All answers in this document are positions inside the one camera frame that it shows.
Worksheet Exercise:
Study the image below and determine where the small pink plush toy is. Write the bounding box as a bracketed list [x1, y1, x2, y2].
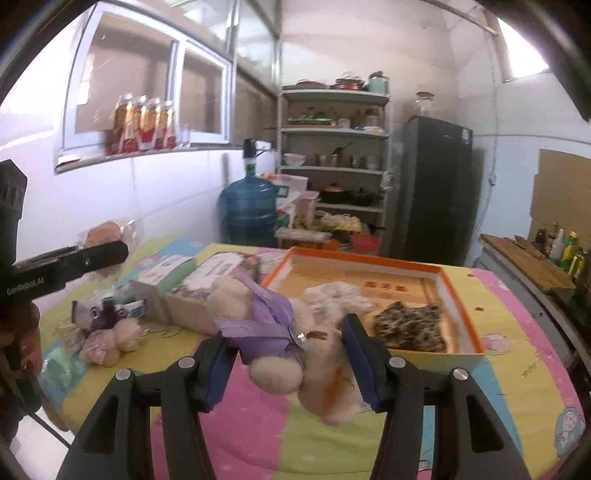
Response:
[79, 318, 147, 367]

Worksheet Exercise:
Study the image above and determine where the bread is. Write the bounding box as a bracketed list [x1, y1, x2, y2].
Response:
[77, 217, 143, 254]

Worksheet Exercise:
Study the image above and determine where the leopard print scrunchie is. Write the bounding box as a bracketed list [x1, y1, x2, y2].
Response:
[373, 301, 447, 353]

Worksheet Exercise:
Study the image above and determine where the white floral scrunchie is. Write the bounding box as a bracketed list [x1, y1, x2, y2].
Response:
[303, 281, 376, 329]

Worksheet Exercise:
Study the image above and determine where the green white tissue box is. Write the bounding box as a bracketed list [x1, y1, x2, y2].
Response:
[129, 255, 197, 324]

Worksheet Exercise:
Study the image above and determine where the colourful cartoon quilt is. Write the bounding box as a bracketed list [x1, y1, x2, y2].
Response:
[40, 239, 586, 479]

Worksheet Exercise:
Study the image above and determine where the orange shallow cardboard box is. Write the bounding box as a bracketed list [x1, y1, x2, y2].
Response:
[262, 247, 484, 373]

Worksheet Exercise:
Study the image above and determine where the floral tissue box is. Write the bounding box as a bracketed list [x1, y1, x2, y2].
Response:
[164, 251, 264, 335]

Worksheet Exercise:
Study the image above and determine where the wooden cutting board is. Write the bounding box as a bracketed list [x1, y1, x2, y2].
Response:
[480, 234, 575, 293]

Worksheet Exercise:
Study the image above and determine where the red drink bottle pack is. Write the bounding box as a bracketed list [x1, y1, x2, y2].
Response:
[109, 93, 177, 155]

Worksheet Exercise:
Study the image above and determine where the white spray bottle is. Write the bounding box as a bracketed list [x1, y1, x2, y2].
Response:
[549, 228, 565, 264]

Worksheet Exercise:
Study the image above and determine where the green yellow bottle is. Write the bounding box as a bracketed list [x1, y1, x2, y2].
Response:
[559, 231, 578, 272]

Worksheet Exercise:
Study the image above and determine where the black refrigerator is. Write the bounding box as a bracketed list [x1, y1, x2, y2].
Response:
[391, 116, 474, 265]

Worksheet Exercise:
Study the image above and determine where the red plastic basket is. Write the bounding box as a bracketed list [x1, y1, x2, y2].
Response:
[349, 233, 381, 255]

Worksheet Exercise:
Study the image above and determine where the blue water jug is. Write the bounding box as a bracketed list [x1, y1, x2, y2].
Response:
[218, 138, 279, 248]

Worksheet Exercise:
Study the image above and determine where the grey metal shelf rack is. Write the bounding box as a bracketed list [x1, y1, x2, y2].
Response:
[276, 82, 394, 255]

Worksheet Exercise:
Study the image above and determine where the glass jar on fridge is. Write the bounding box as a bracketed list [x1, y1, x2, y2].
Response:
[415, 91, 435, 118]

